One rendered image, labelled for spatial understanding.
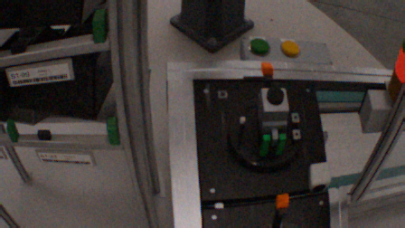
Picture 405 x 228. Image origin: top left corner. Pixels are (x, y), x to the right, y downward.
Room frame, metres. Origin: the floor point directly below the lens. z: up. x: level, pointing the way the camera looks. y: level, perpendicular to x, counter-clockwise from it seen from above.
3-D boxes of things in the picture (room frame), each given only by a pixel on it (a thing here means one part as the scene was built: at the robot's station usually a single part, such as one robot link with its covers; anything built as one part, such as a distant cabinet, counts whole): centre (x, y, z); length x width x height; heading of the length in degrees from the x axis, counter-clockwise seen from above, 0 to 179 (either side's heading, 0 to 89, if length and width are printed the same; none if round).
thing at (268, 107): (0.51, -0.11, 1.06); 0.08 x 0.04 x 0.07; 5
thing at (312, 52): (0.74, -0.18, 0.93); 0.21 x 0.07 x 0.06; 95
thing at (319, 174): (0.43, -0.22, 0.97); 0.05 x 0.05 x 0.04; 5
